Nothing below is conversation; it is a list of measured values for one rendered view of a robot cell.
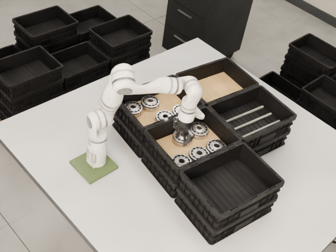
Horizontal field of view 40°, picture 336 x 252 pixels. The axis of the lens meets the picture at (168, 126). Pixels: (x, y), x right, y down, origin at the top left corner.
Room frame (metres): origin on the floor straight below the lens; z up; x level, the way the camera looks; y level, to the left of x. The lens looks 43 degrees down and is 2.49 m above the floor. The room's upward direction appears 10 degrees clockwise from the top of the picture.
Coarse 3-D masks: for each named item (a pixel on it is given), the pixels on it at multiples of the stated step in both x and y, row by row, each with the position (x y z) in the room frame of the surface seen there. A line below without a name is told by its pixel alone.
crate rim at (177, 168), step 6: (168, 120) 1.71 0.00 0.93; (150, 126) 1.65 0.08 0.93; (156, 126) 1.66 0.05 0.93; (228, 126) 1.75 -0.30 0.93; (144, 132) 1.61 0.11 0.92; (234, 132) 1.71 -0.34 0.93; (150, 138) 1.57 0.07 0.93; (240, 138) 1.67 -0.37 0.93; (156, 144) 1.53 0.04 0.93; (234, 144) 1.62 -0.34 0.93; (162, 150) 1.50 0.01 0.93; (216, 150) 1.56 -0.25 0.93; (168, 156) 1.47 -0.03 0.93; (204, 156) 1.51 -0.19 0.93; (168, 162) 1.45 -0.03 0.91; (174, 162) 1.44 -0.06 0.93; (192, 162) 1.46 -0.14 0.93; (174, 168) 1.42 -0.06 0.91; (180, 168) 1.41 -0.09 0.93
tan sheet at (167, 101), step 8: (160, 96) 2.01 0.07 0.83; (168, 96) 2.02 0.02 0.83; (176, 96) 2.04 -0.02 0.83; (160, 104) 1.94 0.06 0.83; (168, 104) 1.96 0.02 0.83; (176, 104) 1.97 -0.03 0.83; (144, 112) 1.86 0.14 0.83; (152, 112) 1.87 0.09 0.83; (144, 120) 1.79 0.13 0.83; (152, 120) 1.80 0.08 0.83
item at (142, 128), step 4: (168, 76) 2.08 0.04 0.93; (172, 76) 2.09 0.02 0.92; (176, 76) 2.09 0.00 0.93; (200, 100) 1.91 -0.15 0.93; (120, 104) 1.78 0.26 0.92; (204, 104) 1.89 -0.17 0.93; (124, 108) 1.75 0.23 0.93; (128, 112) 1.72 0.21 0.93; (128, 116) 1.72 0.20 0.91; (132, 116) 1.70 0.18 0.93; (172, 116) 1.75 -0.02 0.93; (132, 120) 1.69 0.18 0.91; (136, 120) 1.68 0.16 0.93; (160, 120) 1.71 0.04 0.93; (136, 124) 1.66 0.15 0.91; (140, 124) 1.65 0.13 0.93; (148, 124) 1.66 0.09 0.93; (152, 124) 1.67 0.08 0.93; (140, 128) 1.64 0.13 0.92; (144, 128) 1.63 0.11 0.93
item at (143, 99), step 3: (144, 96) 1.95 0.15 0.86; (147, 96) 1.96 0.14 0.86; (150, 96) 1.96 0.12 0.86; (153, 96) 1.96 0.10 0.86; (141, 99) 1.92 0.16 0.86; (144, 99) 1.93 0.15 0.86; (156, 99) 1.95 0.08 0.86; (141, 102) 1.90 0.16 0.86; (144, 102) 1.90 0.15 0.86; (156, 102) 1.92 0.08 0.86; (144, 105) 1.88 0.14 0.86; (147, 105) 1.88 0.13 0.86; (150, 105) 1.89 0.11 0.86; (153, 105) 1.89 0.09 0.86
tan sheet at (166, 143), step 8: (168, 136) 1.70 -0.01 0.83; (208, 136) 1.75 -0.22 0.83; (216, 136) 1.76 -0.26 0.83; (160, 144) 1.64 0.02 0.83; (168, 144) 1.65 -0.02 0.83; (192, 144) 1.68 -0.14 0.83; (200, 144) 1.69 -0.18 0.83; (168, 152) 1.59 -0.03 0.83; (176, 152) 1.60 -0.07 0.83; (184, 152) 1.61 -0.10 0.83
